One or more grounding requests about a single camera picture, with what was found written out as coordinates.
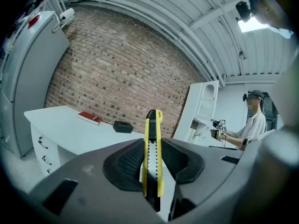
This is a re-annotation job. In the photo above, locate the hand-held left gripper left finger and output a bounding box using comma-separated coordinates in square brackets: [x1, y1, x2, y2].
[28, 138, 169, 224]

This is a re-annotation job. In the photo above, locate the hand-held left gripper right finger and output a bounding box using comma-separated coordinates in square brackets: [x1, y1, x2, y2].
[160, 137, 248, 222]

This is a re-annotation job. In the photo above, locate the white desk with drawers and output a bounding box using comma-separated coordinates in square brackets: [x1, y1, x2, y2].
[24, 105, 150, 176]

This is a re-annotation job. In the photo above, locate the red book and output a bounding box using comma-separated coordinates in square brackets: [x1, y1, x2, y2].
[77, 112, 103, 126]

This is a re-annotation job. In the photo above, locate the black tissue box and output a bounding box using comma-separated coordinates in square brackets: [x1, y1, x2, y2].
[113, 120, 134, 134]

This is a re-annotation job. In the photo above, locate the grey metal cabinet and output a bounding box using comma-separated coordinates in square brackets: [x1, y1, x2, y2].
[0, 10, 71, 159]

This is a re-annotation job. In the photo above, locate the rectangular ceiling light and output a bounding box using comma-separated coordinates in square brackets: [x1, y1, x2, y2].
[237, 16, 270, 34]

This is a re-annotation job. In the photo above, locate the person's head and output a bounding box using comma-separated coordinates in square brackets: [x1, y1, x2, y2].
[247, 0, 294, 39]

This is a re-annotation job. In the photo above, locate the red object on cabinet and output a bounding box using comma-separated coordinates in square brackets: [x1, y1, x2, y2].
[27, 15, 41, 30]

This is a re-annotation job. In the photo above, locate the white paper roll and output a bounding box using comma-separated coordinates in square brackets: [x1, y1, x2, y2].
[59, 7, 76, 21]

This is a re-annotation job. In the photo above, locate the black head-mounted camera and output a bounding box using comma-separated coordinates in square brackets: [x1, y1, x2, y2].
[235, 0, 252, 23]

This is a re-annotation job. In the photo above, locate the white coiled cable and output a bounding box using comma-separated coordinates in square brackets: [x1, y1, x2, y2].
[51, 13, 65, 33]

